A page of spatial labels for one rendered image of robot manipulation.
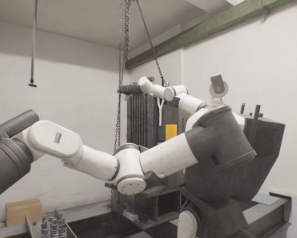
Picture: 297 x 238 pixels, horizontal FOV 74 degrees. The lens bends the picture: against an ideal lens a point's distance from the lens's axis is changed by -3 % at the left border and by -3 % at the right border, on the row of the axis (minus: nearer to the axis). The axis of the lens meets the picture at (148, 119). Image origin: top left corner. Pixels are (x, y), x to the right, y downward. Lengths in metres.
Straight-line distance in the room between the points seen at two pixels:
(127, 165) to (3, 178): 0.28
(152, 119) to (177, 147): 1.07
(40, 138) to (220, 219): 0.59
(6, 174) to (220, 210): 0.63
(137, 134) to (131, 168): 1.15
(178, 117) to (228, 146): 0.89
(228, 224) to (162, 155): 0.36
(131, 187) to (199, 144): 0.21
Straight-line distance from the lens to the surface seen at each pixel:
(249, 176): 0.74
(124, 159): 0.58
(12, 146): 0.46
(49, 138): 0.46
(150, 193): 1.40
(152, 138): 1.60
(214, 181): 0.73
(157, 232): 1.75
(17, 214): 3.35
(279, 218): 2.40
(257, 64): 2.48
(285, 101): 2.31
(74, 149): 0.48
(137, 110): 1.71
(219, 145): 0.53
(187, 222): 0.84
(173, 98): 1.09
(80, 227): 1.80
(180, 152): 0.54
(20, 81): 3.58
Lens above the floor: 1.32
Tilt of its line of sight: 3 degrees up
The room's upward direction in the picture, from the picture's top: straight up
